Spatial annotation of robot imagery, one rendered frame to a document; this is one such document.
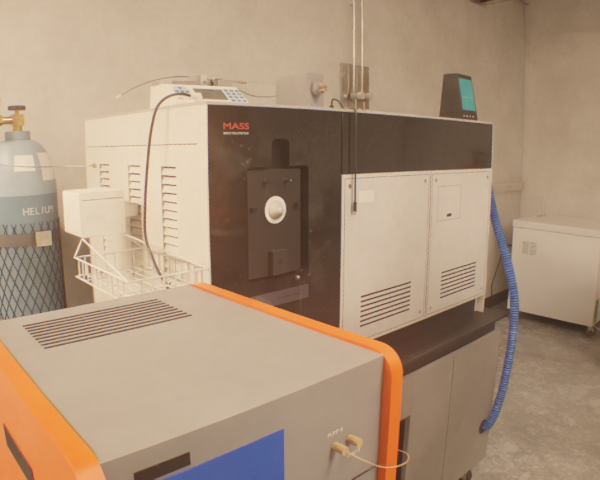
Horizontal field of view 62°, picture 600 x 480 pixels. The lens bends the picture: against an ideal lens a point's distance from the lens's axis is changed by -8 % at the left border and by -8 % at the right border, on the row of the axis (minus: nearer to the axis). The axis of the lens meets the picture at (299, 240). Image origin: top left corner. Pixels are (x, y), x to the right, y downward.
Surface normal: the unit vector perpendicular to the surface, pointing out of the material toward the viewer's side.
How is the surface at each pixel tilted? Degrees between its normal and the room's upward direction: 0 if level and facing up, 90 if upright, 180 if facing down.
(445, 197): 90
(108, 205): 90
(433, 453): 90
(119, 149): 90
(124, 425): 0
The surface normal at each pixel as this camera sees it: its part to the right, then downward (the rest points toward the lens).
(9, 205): 0.20, 0.17
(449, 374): 0.68, 0.13
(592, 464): 0.00, -0.98
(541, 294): -0.73, 0.12
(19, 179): 0.47, 0.03
